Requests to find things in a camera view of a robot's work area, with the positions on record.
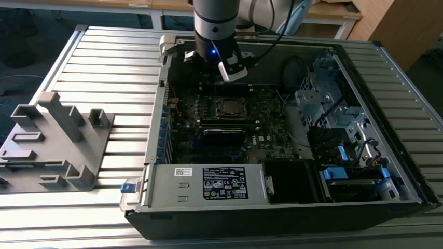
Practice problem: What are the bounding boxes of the CPU with silver top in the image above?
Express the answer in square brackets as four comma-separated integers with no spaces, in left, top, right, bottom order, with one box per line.
[223,100,246,115]

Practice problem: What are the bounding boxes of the CPU socket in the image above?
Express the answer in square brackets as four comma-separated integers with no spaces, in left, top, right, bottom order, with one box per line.
[214,96,252,120]

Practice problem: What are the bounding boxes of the beige case release latch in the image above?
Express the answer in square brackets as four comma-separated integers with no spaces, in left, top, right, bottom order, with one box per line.
[158,35,179,64]

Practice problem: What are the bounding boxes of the black graphics card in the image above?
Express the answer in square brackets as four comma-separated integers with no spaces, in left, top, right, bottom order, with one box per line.
[202,128,247,146]

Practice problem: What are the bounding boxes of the silver metal drive cage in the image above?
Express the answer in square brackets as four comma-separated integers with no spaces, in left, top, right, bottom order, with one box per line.
[294,56,404,167]

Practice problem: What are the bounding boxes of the green Dell motherboard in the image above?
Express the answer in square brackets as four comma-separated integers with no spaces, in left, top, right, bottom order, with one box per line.
[168,82,315,165]

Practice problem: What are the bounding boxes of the small finned heatsink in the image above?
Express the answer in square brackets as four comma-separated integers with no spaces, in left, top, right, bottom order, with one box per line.
[247,149,268,163]

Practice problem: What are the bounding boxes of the silver power supply unit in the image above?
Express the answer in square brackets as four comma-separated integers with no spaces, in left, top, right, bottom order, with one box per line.
[140,163,271,208]

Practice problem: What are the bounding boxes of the blue plastic clip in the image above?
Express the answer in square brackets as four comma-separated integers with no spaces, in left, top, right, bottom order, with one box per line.
[335,145,350,162]

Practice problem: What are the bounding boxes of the grey plastic parts rack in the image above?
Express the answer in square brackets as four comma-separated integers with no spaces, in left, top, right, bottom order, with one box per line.
[0,91,116,194]

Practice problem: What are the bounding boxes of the wooden cabinet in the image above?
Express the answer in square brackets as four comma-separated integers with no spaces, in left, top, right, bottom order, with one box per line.
[347,0,443,75]

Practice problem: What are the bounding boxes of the hard disk in blue carrier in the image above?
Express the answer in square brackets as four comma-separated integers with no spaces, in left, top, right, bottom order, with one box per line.
[320,167,394,203]

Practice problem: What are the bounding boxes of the black open PC case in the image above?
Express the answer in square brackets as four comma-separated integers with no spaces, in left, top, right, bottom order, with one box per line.
[119,34,443,241]

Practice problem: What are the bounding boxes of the green RAM stick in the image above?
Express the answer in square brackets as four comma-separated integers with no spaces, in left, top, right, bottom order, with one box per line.
[0,160,40,167]

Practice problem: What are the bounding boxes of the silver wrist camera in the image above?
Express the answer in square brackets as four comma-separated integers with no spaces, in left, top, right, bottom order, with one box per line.
[218,51,248,82]

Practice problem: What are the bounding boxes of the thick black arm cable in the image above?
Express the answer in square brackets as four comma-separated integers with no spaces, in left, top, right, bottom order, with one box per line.
[254,0,298,65]

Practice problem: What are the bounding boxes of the black case cable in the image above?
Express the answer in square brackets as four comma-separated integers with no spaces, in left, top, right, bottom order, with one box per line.
[280,54,311,88]

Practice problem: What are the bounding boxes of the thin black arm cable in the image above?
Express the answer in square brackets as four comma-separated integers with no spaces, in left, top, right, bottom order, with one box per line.
[258,0,278,33]

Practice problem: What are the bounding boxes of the wooden desk white frame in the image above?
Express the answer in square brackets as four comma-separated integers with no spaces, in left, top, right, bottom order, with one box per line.
[0,0,195,31]
[304,0,364,39]

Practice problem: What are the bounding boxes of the blue floor cable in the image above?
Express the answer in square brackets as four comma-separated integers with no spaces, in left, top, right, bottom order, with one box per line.
[0,74,45,81]

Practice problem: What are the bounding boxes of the black looped cable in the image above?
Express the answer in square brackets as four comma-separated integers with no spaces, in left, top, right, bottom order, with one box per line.
[358,137,380,163]

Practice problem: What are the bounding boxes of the coloured wire bundle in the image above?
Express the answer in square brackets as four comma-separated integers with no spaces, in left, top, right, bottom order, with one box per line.
[367,153,386,169]

